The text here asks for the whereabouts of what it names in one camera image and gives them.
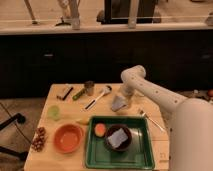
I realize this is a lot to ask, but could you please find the grey-blue towel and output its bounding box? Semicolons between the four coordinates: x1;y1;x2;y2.
111;95;128;112

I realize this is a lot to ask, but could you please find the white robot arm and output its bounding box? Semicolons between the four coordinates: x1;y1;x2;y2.
121;65;213;171

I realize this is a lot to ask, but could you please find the dark brown bowl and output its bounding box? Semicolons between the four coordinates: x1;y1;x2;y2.
105;124;132;152

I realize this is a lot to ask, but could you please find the red-orange bowl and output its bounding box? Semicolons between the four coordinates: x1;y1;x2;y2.
53;124;84;154

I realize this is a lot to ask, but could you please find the white-headed dish brush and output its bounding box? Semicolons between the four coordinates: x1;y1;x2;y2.
85;85;112;110

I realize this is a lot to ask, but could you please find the metal can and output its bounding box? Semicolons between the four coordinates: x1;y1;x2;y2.
84;81;95;96

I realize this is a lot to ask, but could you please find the yellow banana piece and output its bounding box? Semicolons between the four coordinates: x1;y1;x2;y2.
76;117;90;125

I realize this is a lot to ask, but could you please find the orange round fruit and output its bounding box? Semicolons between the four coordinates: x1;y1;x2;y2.
94;123;106;137

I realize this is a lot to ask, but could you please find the blue sponge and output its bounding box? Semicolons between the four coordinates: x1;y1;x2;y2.
107;128;128;148

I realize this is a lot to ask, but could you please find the silver fork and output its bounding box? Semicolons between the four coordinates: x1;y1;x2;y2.
138;109;166;132

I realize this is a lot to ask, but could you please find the wooden table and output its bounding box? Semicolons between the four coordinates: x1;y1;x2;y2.
24;84;169;171

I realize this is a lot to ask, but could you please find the green plastic tray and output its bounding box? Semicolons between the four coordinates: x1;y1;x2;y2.
85;116;155;170

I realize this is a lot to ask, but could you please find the brown grape bunch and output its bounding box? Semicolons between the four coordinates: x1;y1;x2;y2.
31;127;46;152

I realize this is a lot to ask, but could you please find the black chair base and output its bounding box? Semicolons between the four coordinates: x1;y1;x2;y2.
0;113;28;161

